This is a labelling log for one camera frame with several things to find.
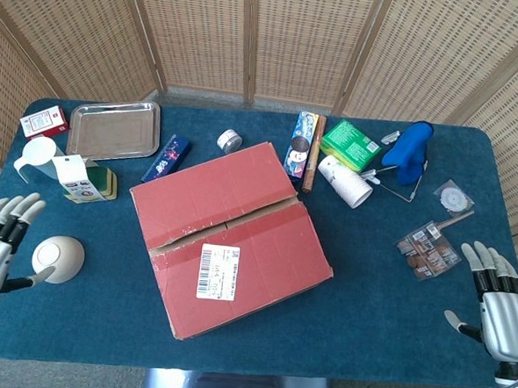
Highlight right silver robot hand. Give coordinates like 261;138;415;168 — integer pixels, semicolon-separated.
441;239;518;363

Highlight large red-topped cardboard box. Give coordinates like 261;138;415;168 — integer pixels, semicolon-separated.
120;133;342;349

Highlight dark blue toothpaste box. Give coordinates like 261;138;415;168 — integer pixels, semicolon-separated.
140;132;192;186

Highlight blue cookie package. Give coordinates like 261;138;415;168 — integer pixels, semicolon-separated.
282;110;320;181

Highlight beige round bowl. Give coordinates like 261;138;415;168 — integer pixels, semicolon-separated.
30;233;88;286

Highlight clear pack of brown nuts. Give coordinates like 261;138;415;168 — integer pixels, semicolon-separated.
393;219;464;284

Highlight thin brown wooden strip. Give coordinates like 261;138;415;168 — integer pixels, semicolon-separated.
432;207;476;233

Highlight white green carton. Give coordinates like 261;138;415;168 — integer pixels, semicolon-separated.
49;153;120;207

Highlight round disc in clear bag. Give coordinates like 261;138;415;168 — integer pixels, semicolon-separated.
432;177;477;216

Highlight small red white carton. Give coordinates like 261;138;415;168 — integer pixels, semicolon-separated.
18;103;72;143

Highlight rectangular steel tray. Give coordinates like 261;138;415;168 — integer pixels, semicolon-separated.
65;97;163;164

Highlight blue cloth glove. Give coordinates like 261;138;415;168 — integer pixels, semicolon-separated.
380;119;435;188

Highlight white plastic clip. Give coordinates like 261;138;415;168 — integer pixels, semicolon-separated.
379;128;404;147
359;168;383;186

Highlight stack of white paper cups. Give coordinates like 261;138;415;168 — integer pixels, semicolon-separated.
314;153;376;211

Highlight green printed carton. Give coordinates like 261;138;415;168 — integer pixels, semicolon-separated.
319;117;384;174

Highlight silver tape roll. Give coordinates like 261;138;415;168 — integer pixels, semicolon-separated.
216;128;242;154

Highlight woven bamboo folding screen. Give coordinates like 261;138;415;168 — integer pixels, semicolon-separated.
0;0;518;240

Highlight metal wire rack stand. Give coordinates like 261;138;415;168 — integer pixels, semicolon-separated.
358;155;429;205

